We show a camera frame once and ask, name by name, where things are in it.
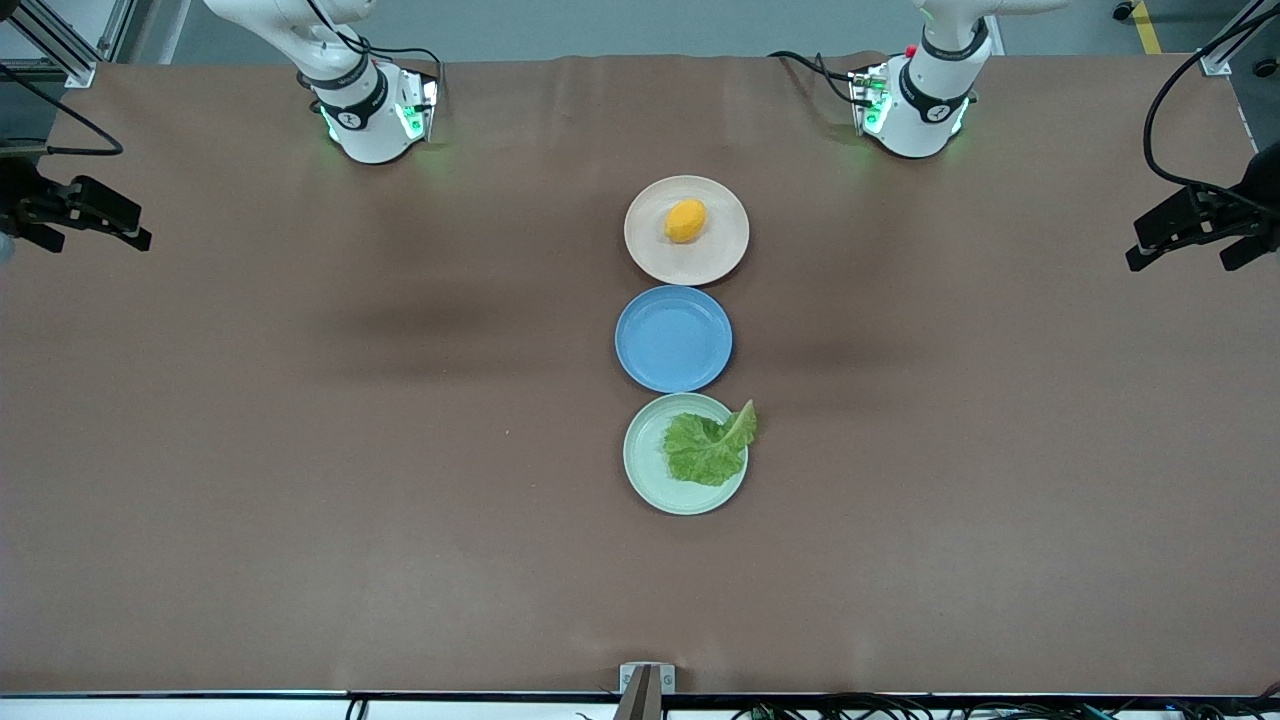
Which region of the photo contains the beige round plate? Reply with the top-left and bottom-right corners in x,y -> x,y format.
623,175 -> 751,287

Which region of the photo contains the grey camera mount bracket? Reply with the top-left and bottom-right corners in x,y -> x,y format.
614,662 -> 677,720

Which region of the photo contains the aluminium frame profile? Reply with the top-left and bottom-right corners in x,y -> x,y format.
1199,0 -> 1280,78
0,0 -> 138,89

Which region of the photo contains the black arm base cable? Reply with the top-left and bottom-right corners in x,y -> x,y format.
767,49 -> 873,107
296,0 -> 447,111

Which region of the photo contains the green lettuce leaf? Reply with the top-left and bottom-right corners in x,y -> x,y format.
662,400 -> 758,488

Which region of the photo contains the brown table cover sheet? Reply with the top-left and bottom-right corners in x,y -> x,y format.
0,52 -> 1280,698

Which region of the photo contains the blue round plate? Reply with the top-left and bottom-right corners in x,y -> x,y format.
614,285 -> 734,394

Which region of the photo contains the black table edge rail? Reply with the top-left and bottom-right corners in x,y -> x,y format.
0,688 -> 1280,720

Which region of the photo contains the black left arm base cable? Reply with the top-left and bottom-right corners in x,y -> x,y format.
767,49 -> 873,107

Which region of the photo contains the pale green round plate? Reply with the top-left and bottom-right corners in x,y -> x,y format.
622,392 -> 750,517

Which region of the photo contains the yellow lemon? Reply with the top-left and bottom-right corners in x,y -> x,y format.
663,198 -> 708,244

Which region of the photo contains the black right arm base cable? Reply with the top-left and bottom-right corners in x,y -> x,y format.
296,0 -> 447,111

